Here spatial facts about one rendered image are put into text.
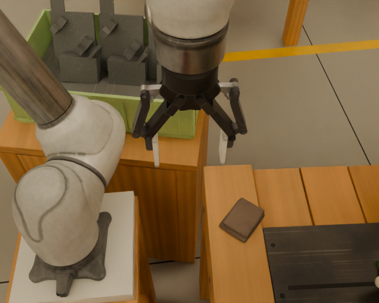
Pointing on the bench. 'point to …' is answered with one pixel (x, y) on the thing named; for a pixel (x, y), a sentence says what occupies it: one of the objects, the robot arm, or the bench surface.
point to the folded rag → (242, 219)
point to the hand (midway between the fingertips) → (189, 151)
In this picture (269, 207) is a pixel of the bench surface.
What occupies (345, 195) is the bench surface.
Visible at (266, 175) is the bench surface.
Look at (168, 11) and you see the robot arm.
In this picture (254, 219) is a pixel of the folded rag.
